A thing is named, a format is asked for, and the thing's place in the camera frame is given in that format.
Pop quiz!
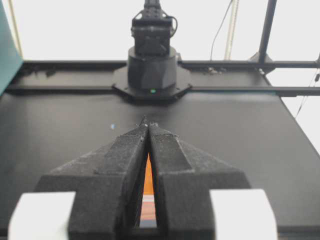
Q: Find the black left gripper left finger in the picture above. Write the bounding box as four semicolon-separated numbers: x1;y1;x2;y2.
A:
35;117;149;240

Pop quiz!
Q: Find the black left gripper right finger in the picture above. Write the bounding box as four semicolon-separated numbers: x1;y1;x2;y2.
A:
148;123;251;240

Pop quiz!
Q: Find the orange towel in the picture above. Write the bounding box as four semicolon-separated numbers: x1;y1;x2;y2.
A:
139;155;157;228

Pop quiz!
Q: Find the teal panel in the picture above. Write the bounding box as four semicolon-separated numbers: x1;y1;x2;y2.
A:
0;2;23;95

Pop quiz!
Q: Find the black aluminium frame rail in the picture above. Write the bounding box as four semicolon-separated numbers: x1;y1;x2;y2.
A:
6;60;320;97

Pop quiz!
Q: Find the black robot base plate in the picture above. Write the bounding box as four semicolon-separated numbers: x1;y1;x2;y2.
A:
112;66;192;101

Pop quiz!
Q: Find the thin black hanging cable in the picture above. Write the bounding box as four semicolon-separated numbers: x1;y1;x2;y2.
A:
210;0;236;61

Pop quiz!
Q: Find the black cable at right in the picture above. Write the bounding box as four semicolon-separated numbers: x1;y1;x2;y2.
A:
294;53;320;119

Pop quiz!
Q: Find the black vertical frame post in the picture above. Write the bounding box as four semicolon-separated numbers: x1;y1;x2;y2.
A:
258;0;277;64

